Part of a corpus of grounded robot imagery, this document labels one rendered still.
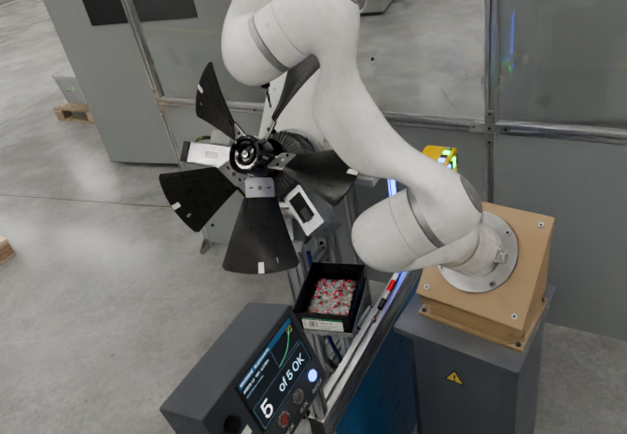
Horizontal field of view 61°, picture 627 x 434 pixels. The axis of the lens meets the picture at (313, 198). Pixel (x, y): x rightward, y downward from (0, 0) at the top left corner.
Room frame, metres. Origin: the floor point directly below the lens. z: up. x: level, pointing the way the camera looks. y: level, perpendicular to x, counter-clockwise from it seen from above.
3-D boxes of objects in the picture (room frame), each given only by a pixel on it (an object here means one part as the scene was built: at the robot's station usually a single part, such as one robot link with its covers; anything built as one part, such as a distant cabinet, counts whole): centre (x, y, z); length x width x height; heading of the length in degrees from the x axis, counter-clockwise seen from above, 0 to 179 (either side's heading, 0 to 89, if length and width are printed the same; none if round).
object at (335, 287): (1.17, 0.01, 0.83); 0.19 x 0.14 x 0.02; 159
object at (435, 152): (1.45, -0.40, 1.02); 0.16 x 0.10 x 0.11; 145
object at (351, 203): (1.94, -0.16, 0.42); 0.04 x 0.04 x 0.83; 55
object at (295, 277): (1.59, 0.12, 0.46); 0.09 x 0.05 x 0.91; 55
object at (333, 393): (1.13, -0.17, 0.82); 0.90 x 0.04 x 0.08; 145
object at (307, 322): (1.17, 0.01, 0.85); 0.22 x 0.17 x 0.07; 159
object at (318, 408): (0.78, 0.08, 0.96); 0.03 x 0.03 x 0.20; 55
